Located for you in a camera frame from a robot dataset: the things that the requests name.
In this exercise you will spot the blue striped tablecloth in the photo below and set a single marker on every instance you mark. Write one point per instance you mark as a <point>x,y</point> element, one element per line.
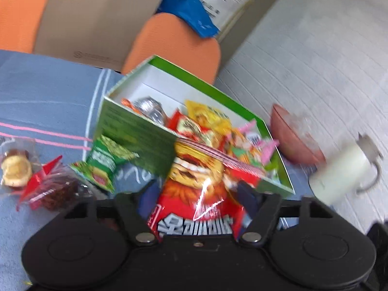
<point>45,97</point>

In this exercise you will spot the green cardboard box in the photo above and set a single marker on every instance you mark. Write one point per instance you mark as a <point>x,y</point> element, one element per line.
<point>136,133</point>

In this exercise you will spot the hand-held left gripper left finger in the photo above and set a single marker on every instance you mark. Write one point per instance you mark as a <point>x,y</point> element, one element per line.
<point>148,198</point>

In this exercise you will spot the green snack packet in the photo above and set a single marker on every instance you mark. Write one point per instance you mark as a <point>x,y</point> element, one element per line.
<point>103,160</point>

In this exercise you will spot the pile of assorted snack packets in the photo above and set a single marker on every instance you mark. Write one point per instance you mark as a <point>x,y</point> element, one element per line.
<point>212,127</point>

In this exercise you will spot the pink plastic bowl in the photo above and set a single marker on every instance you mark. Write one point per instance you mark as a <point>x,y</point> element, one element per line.
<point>288,139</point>

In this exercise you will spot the red chip packet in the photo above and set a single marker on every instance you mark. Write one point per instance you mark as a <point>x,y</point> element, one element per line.
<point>194,188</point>

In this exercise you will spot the red and clear date packet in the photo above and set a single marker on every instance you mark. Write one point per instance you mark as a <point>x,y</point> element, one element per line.
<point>51,194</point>

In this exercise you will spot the white mug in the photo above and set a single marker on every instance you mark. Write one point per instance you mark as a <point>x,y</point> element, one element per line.
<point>339,169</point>

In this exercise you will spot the blue plastic bag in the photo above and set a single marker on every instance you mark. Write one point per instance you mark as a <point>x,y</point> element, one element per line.
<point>188,6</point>

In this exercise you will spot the orange chair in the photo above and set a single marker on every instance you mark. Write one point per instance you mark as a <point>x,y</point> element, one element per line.
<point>21,12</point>
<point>182,51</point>

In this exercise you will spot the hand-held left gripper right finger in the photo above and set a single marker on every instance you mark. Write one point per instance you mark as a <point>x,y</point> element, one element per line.
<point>247,197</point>

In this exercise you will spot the clear cookie packet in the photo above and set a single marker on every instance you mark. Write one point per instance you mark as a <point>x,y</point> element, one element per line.
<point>15,168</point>

